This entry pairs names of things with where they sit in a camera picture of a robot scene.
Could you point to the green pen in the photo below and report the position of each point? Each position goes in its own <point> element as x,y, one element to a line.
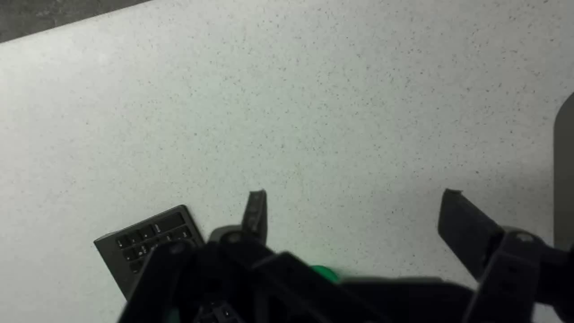
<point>326,272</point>

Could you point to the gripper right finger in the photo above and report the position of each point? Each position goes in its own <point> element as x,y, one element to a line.
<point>493,251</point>

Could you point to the black keyboard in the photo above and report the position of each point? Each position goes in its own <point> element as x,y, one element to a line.
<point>139,244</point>

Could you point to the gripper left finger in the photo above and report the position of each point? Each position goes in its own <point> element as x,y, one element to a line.
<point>233,264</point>

